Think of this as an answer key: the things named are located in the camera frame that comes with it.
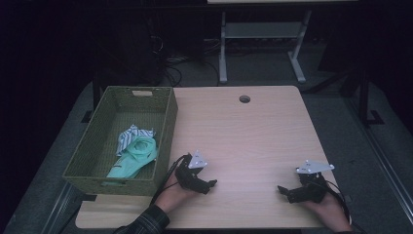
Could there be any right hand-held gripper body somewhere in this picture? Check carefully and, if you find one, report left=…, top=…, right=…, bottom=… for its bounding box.
left=293, top=159, right=336, bottom=204

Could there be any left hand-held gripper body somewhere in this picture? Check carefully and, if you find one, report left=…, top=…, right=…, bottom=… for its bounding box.
left=174, top=149, right=208, bottom=190

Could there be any mint green bib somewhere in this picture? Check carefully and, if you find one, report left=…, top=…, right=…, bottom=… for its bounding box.
left=106, top=136, right=159, bottom=179

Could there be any blue white striped bib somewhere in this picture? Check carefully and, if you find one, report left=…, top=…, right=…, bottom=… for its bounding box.
left=115, top=124, right=156, bottom=157

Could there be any green woven basket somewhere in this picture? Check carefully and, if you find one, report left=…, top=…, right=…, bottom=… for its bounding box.
left=61, top=85, right=179, bottom=197

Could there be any person's left hand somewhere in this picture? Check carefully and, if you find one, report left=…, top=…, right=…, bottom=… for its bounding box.
left=155, top=175, right=199, bottom=215

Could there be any person's right hand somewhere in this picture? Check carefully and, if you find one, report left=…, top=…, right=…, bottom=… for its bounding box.
left=304, top=192, right=354, bottom=233

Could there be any black metal stand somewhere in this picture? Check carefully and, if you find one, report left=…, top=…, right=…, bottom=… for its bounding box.
left=357, top=67, right=386, bottom=129

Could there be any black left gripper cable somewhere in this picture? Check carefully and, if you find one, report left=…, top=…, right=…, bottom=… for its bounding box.
left=150, top=153, right=190, bottom=207

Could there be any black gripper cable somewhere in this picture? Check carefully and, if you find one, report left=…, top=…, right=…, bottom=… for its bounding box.
left=150, top=153, right=190, bottom=207
left=319, top=179, right=368, bottom=234

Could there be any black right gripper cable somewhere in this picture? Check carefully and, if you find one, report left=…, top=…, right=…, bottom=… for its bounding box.
left=319, top=179, right=368, bottom=234

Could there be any tangle of black floor cables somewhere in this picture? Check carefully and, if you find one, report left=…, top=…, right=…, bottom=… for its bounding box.
left=147, top=33, right=222, bottom=88

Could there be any white metal table frame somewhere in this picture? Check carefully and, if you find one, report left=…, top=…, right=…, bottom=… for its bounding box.
left=218, top=9, right=314, bottom=85

